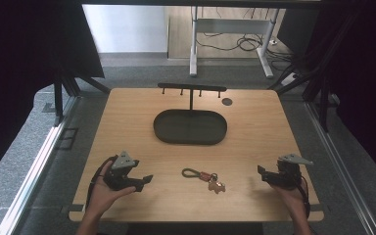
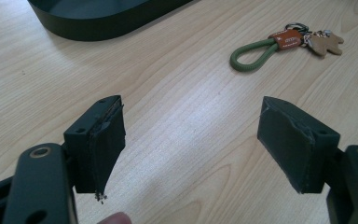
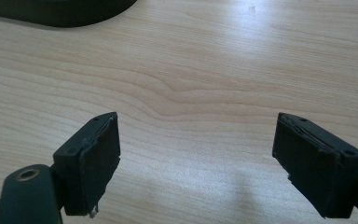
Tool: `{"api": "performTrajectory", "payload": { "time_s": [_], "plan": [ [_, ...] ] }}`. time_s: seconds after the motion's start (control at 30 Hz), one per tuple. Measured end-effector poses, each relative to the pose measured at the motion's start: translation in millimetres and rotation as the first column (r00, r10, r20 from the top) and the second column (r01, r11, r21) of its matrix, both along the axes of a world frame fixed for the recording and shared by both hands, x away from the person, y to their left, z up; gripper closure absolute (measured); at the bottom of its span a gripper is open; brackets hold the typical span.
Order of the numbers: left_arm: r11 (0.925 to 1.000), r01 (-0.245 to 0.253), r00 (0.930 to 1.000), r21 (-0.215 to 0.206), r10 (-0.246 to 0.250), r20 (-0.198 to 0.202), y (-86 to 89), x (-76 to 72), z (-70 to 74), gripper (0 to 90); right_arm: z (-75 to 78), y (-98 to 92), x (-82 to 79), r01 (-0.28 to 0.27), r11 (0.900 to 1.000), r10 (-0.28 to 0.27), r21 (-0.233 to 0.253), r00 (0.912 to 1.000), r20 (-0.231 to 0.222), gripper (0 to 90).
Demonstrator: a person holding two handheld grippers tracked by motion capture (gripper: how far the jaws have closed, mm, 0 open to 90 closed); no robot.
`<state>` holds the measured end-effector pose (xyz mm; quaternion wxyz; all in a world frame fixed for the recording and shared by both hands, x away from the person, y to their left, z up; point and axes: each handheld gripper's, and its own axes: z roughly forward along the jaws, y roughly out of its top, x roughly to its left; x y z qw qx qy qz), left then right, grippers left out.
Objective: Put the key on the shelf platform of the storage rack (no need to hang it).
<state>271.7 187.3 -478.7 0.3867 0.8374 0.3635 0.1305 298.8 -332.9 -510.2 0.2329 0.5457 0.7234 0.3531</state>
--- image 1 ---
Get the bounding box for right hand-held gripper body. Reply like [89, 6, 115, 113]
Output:
[275, 154, 314, 191]

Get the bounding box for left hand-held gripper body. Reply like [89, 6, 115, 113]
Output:
[103, 150, 140, 192]

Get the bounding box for keychain with brown dog charm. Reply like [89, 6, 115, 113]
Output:
[181, 167, 226, 195]

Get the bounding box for black key rack with tray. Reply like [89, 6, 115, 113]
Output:
[153, 82, 228, 146]

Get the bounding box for person's right hand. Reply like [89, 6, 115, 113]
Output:
[268, 180, 309, 215]

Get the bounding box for person's left hand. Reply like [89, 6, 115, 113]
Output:
[87, 161, 138, 216]

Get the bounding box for black metal stand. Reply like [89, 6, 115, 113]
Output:
[52, 70, 112, 127]
[267, 13, 341, 133]

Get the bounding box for white power strip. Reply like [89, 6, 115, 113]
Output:
[280, 72, 299, 86]

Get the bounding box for black curtain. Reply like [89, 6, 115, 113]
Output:
[0, 0, 106, 189]
[277, 0, 376, 180]

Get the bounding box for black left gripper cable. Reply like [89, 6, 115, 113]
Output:
[85, 155, 119, 210]

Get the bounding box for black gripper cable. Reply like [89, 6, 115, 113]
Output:
[299, 175, 311, 219]
[85, 155, 119, 210]

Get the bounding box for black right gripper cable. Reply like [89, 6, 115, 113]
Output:
[299, 175, 311, 219]

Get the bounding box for silver aluminium rail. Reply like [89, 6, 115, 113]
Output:
[0, 96, 81, 235]
[305, 101, 376, 235]

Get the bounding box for black floor cables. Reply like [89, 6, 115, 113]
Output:
[195, 8, 297, 71]

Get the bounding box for white metal desk frame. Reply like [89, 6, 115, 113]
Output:
[189, 6, 280, 79]

